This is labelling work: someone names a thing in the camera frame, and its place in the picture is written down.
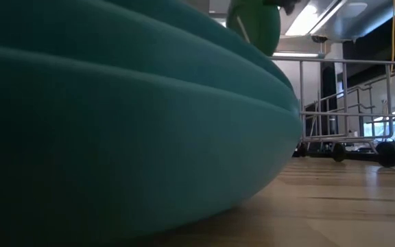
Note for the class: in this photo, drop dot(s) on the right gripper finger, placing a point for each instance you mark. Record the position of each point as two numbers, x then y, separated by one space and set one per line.
288 5

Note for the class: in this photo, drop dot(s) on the dark green round plate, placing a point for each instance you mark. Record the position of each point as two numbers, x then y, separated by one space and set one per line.
259 24
201 25

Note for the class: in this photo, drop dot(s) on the teal round plate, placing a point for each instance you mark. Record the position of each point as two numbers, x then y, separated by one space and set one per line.
63 24
115 154

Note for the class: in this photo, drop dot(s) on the ceiling light panel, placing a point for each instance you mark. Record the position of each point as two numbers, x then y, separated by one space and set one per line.
303 20

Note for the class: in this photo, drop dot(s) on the black room pillar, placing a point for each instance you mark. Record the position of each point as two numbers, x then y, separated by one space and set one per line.
328 89

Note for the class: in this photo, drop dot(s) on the silver ceiling duct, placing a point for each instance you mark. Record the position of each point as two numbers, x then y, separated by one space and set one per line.
355 20

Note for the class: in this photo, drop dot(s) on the black aluminium table frame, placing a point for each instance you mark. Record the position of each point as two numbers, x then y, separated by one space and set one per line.
358 156

